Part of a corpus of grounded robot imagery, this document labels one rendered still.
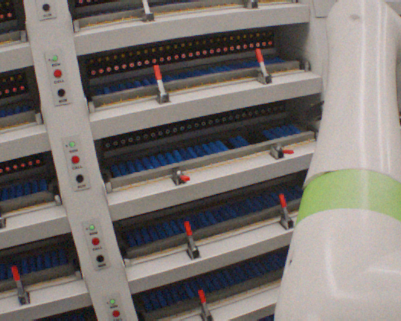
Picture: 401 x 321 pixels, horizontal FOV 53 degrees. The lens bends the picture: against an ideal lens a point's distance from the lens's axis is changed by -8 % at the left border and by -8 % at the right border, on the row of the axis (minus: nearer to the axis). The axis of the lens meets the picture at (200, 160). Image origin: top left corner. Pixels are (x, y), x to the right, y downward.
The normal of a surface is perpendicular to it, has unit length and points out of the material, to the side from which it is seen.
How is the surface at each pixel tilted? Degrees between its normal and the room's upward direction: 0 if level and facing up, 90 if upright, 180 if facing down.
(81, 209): 90
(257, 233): 19
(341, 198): 33
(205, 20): 109
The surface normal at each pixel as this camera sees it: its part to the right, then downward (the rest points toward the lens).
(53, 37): 0.32, 0.11
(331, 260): -0.47, -0.65
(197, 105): 0.36, 0.42
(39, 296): -0.07, -0.88
